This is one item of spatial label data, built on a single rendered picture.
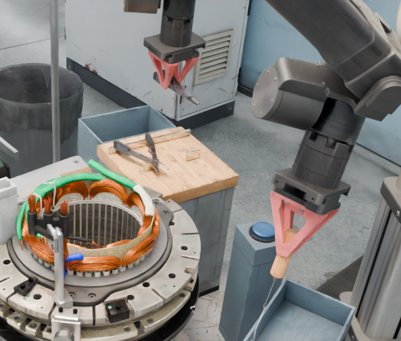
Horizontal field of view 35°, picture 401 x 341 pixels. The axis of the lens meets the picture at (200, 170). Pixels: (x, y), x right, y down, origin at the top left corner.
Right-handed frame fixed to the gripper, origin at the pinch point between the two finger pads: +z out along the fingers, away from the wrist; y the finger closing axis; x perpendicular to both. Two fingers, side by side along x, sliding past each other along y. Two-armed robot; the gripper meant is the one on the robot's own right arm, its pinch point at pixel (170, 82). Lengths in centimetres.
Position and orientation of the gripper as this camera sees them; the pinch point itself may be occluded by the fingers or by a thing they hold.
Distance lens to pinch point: 124.6
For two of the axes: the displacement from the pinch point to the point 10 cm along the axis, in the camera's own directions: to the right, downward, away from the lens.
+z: -1.2, 7.7, 6.2
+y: -7.7, 3.2, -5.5
